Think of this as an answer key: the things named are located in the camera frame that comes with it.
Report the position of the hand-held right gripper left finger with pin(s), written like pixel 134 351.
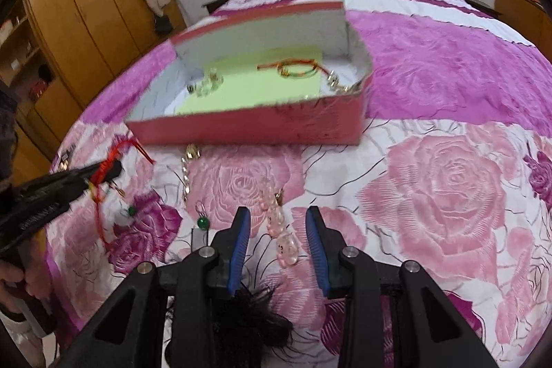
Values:
pixel 239 251

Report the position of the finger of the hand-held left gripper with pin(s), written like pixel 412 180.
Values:
pixel 77 192
pixel 99 169

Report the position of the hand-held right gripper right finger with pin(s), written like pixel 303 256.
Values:
pixel 317 251

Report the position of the green bead earring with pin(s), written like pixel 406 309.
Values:
pixel 202 222

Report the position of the black feather hair clip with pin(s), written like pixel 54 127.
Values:
pixel 254 316

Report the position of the pink cardboard box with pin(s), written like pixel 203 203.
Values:
pixel 258 126

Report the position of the clear glass bead ornament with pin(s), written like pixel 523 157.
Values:
pixel 206 85

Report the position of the person's left hand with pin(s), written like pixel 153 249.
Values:
pixel 36 288

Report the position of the dark rectangular object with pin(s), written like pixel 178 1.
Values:
pixel 64 161

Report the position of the red basket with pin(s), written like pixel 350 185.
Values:
pixel 38 90

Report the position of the wooden wardrobe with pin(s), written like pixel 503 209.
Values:
pixel 86 27

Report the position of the hanging dark bag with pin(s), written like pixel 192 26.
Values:
pixel 163 25

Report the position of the green paper sheet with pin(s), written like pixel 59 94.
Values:
pixel 241 92

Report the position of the dark wooden nightstand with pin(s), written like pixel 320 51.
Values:
pixel 215 6
pixel 481 6

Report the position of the low wooden cabinet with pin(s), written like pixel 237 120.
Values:
pixel 517 6

